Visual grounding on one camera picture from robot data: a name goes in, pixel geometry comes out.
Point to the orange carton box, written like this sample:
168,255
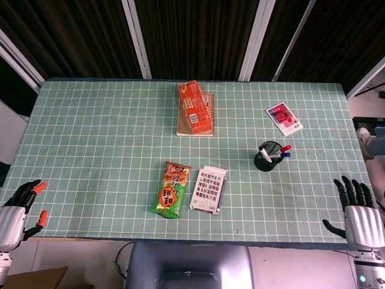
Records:
195,105

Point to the marker with red cap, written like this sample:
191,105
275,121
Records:
285,148

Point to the white photo card box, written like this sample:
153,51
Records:
207,189

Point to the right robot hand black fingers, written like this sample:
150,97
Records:
361,222

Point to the marker with blue cap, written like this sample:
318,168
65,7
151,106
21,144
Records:
285,155

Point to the black shelf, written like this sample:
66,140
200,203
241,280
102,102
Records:
368,122

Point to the red and white postcard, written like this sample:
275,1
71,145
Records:
284,119

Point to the blue jeans leg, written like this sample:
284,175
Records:
377,144

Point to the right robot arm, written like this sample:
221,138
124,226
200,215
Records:
368,269

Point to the white shoe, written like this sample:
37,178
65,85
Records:
364,138

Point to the green grid tablecloth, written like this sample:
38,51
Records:
90,135

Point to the white frame post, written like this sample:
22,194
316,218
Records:
136,39
367,78
252,39
293,42
21,60

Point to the black mesh pen holder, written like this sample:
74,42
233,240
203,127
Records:
264,166

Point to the brown spiral notebook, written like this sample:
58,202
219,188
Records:
181,128

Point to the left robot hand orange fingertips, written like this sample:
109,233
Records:
12,219

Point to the green snack bag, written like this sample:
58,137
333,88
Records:
170,192

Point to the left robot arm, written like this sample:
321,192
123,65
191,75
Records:
3,266

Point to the brown cardboard box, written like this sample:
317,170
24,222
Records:
33,278

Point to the white marker with black cap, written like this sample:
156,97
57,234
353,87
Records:
265,154

